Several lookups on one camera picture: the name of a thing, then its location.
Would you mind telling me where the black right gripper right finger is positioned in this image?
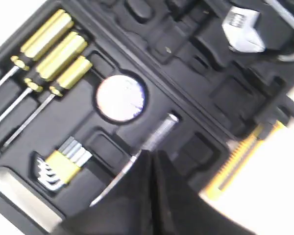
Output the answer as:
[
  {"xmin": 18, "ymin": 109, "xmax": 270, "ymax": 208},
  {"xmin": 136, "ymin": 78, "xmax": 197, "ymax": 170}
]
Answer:
[{"xmin": 153, "ymin": 151, "xmax": 253, "ymax": 235}]

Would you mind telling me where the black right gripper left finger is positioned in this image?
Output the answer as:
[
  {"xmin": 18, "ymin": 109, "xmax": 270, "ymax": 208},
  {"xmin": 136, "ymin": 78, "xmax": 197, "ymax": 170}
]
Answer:
[{"xmin": 56, "ymin": 150, "xmax": 153, "ymax": 235}]

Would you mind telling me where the yellow utility knife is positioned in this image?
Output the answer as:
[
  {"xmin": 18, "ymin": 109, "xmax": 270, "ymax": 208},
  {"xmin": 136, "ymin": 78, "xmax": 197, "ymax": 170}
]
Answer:
[{"xmin": 205, "ymin": 119, "xmax": 287, "ymax": 201}]

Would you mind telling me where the black electrical tape roll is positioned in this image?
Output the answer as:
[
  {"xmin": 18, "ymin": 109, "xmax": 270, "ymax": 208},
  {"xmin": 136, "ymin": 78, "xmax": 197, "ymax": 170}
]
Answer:
[{"xmin": 95, "ymin": 75, "xmax": 146, "ymax": 122}]

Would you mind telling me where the black plastic tool case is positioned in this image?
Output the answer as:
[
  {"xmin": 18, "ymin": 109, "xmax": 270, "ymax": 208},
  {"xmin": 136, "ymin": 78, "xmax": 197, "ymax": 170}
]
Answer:
[{"xmin": 0, "ymin": 0, "xmax": 294, "ymax": 235}]

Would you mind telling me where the hex key set yellow holder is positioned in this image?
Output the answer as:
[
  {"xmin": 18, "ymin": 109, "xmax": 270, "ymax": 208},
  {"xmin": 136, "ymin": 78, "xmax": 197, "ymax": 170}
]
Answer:
[{"xmin": 37, "ymin": 136, "xmax": 92, "ymax": 192}]

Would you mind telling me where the clear voltage tester screwdriver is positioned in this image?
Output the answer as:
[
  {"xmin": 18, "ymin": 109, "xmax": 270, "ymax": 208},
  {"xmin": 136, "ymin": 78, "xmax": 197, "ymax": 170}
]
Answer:
[{"xmin": 89, "ymin": 113, "xmax": 179, "ymax": 207}]

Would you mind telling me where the small yellow black screwdriver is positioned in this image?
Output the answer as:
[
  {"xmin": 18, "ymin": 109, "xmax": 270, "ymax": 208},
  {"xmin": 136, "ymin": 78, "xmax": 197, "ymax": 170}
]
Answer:
[{"xmin": 2, "ymin": 56, "xmax": 93, "ymax": 149}]

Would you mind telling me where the middle yellow black screwdriver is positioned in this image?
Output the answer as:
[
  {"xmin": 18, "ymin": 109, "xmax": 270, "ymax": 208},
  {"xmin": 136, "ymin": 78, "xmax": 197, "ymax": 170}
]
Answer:
[{"xmin": 0, "ymin": 31, "xmax": 88, "ymax": 122}]

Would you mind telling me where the large yellow black screwdriver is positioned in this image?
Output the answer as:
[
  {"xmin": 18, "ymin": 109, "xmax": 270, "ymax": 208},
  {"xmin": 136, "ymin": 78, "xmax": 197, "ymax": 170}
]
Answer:
[{"xmin": 0, "ymin": 9, "xmax": 74, "ymax": 86}]

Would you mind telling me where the silver adjustable wrench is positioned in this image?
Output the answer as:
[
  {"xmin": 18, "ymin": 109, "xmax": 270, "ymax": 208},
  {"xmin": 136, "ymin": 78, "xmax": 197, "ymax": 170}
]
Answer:
[{"xmin": 222, "ymin": 6, "xmax": 266, "ymax": 53}]

